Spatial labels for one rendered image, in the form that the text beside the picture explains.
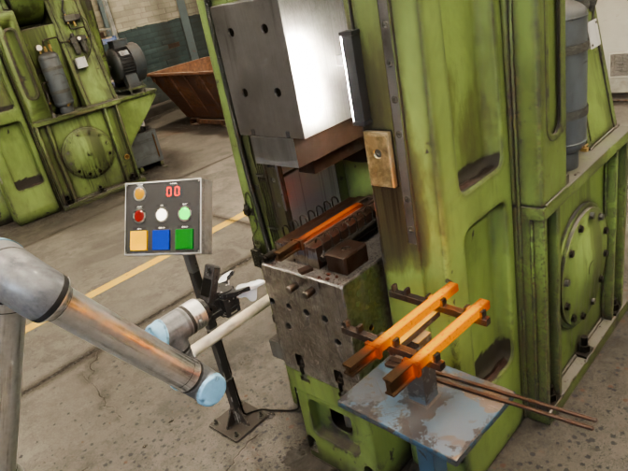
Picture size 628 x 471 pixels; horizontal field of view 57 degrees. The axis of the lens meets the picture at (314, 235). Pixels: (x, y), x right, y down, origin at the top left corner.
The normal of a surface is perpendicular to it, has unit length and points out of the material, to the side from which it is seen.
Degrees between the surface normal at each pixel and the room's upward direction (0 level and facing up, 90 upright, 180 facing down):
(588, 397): 0
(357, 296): 90
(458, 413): 0
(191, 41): 90
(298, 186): 90
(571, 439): 0
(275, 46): 90
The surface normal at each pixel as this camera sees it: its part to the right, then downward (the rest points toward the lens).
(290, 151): -0.66, 0.42
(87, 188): 0.63, 0.21
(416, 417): -0.18, -0.90
